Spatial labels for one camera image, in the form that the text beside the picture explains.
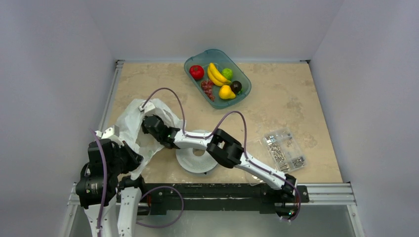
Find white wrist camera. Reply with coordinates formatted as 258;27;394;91
94;125;123;146
138;100;156;116

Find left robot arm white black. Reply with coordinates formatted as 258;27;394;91
75;139;147;237

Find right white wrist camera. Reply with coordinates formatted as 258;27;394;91
138;100;156;116

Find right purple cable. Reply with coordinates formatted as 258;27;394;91
140;87;302;223

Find green fake lime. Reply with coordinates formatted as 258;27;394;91
221;68;233;81

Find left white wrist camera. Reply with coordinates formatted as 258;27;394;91
94;125;123;146

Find yellow fake pear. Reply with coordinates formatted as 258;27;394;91
218;85;236;100

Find dark purple fake plum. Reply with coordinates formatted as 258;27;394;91
230;80;243;94

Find white plastic bag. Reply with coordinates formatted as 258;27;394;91
115;99;183;180

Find teal plastic tray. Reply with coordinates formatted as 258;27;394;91
184;49;251;109

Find yellow fake banana bunch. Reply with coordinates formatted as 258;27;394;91
207;63;231;87

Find clear plastic screw box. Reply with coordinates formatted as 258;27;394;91
247;127;307;173

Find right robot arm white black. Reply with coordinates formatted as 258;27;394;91
141;115;301;201

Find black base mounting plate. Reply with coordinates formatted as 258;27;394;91
137;183;309;217

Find red fake grape bunch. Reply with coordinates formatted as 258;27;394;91
201;80;215;102

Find red fake tomato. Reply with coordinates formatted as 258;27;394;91
189;65;205;80

